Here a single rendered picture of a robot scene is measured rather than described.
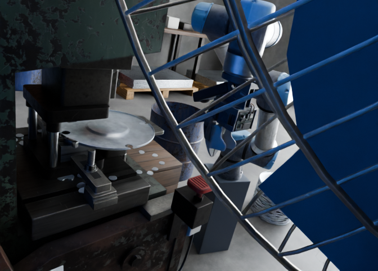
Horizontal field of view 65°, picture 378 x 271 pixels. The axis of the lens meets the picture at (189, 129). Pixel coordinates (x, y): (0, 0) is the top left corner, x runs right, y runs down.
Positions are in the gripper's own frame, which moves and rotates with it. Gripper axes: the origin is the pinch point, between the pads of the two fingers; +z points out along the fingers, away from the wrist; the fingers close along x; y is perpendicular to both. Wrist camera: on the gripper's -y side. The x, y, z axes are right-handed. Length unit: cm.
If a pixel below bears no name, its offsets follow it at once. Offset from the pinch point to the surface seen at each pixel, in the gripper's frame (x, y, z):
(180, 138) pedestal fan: -44, 32, -25
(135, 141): -7.2, -21.9, 7.2
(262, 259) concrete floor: 77, -7, 85
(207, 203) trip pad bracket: 1.0, 2.8, 14.9
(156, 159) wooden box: 44, -71, 50
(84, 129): -17.4, -33.9, 7.3
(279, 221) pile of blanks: 112, -19, 82
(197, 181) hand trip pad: -1.2, -0.6, 9.3
